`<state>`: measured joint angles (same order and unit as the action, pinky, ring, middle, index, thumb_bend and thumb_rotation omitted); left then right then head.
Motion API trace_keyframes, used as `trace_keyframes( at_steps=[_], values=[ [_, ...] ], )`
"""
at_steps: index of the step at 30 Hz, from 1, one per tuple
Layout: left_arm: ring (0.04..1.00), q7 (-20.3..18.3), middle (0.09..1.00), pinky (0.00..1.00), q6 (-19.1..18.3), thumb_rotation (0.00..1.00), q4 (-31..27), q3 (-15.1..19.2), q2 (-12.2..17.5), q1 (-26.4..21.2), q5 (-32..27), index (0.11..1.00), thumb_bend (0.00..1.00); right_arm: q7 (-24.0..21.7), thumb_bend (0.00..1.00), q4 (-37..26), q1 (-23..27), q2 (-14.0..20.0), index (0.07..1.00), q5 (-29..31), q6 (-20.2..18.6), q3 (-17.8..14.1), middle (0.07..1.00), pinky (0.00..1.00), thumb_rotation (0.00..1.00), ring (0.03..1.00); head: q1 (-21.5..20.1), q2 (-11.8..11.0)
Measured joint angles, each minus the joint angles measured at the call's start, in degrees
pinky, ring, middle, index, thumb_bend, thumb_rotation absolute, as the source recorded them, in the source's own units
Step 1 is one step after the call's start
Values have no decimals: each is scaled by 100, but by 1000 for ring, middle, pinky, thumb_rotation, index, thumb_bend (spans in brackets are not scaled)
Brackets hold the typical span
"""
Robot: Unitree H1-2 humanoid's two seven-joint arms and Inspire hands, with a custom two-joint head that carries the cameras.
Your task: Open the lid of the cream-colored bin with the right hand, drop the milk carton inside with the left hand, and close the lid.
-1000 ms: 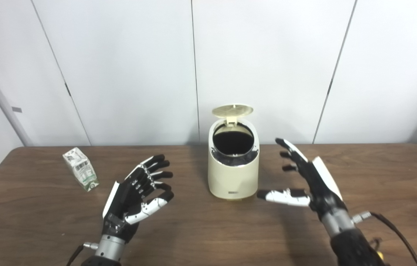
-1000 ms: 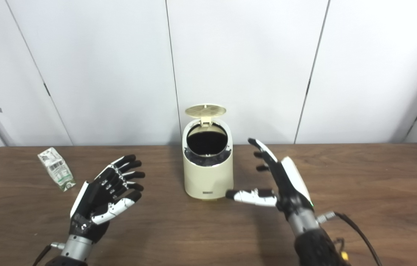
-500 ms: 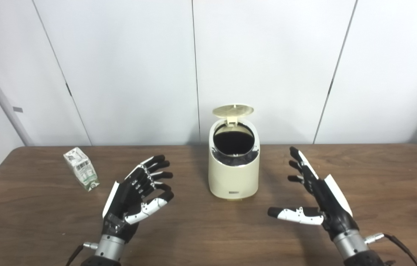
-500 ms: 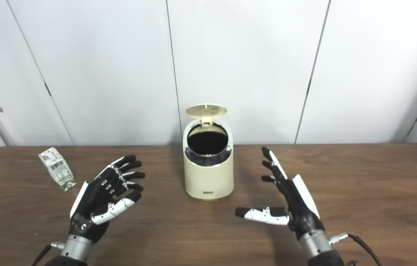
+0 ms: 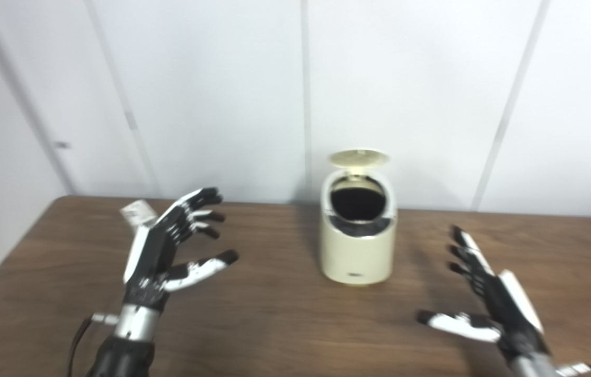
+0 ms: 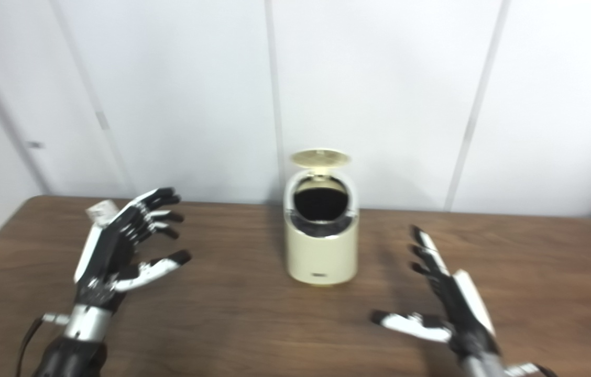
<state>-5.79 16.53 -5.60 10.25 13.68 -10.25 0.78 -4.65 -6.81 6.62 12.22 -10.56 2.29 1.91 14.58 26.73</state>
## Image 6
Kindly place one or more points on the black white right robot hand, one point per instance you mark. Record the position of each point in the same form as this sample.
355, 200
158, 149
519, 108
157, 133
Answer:
463, 309

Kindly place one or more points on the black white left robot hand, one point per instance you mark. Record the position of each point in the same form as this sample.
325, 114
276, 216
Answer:
104, 256

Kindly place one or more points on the white green milk carton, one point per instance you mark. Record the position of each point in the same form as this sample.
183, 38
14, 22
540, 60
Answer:
101, 212

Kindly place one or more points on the cream-colored round bin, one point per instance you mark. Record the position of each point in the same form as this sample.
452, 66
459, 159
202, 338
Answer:
321, 256

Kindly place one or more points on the cream round bin lid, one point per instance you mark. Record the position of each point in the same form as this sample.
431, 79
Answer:
320, 157

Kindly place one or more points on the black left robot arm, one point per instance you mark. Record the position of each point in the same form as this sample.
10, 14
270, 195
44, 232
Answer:
78, 345

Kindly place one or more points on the small grey wall tag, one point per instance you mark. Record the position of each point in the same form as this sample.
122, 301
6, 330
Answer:
35, 145

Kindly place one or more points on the black wall panel hinge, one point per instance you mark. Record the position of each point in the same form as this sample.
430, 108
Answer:
102, 120

